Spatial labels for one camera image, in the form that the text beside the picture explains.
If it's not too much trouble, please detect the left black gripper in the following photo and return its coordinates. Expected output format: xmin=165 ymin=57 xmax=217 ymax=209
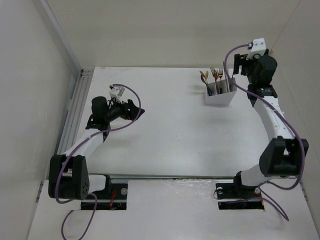
xmin=104 ymin=96 xmax=144 ymax=123

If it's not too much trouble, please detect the gold fork dark green handle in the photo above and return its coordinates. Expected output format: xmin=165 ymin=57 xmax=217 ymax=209
xmin=214 ymin=70 xmax=221 ymax=94

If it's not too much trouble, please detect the rose gold fork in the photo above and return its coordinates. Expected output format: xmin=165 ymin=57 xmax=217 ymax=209
xmin=210 ymin=67 xmax=219 ymax=94

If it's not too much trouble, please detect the brown wooden spoon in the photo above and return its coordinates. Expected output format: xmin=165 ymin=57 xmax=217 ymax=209
xmin=200 ymin=71 xmax=207 ymax=91

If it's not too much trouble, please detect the small gold spoon green handle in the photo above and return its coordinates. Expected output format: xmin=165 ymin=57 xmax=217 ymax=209
xmin=204 ymin=71 xmax=209 ymax=88

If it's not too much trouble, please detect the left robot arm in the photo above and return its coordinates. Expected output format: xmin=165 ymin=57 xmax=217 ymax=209
xmin=48 ymin=96 xmax=145 ymax=204

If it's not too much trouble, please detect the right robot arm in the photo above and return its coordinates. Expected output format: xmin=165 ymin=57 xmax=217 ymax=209
xmin=231 ymin=53 xmax=309 ymax=197

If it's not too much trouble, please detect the lilac utensil container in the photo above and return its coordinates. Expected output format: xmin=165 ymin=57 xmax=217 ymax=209
xmin=204 ymin=79 xmax=237 ymax=106

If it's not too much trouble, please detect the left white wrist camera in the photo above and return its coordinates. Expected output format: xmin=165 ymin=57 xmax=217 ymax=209
xmin=109 ymin=85 xmax=125 ymax=104

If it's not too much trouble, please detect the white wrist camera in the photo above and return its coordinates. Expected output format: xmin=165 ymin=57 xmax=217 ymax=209
xmin=109 ymin=85 xmax=125 ymax=104
xmin=246 ymin=38 xmax=267 ymax=61

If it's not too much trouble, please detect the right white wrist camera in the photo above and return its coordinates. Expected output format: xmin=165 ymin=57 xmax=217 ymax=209
xmin=246 ymin=38 xmax=267 ymax=61

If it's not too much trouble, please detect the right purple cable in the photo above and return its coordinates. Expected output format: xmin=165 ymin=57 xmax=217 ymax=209
xmin=223 ymin=43 xmax=306 ymax=222

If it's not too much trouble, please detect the purple cable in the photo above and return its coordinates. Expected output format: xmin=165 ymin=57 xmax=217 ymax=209
xmin=223 ymin=43 xmax=306 ymax=222
xmin=55 ymin=83 xmax=146 ymax=238

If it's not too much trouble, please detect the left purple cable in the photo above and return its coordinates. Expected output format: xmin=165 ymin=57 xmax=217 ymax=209
xmin=55 ymin=83 xmax=146 ymax=238

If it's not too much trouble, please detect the aluminium frame rail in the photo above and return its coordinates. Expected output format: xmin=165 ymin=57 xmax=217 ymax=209
xmin=54 ymin=68 xmax=94 ymax=154

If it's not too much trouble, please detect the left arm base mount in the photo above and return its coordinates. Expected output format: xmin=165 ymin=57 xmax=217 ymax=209
xmin=80 ymin=174 xmax=128 ymax=211

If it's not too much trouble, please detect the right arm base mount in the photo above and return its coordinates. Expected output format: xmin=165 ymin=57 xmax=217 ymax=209
xmin=213 ymin=182 xmax=265 ymax=210

